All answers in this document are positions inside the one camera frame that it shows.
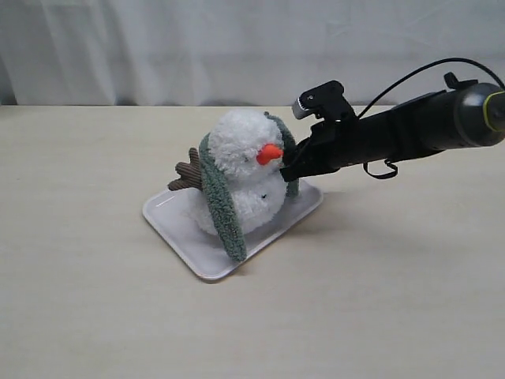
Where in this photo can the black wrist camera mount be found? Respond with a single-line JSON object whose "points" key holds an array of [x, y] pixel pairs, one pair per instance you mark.
{"points": [[324, 101]]}

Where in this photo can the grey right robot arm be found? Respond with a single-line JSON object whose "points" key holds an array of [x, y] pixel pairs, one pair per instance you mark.
{"points": [[469, 115]]}

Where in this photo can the white plastic tray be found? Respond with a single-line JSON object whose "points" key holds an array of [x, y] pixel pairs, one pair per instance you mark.
{"points": [[214, 257]]}

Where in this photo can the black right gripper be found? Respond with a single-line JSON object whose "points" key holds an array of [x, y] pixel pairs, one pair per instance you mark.
{"points": [[404, 132]]}

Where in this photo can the white plush snowman toy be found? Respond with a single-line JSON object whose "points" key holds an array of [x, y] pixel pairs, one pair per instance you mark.
{"points": [[244, 177]]}

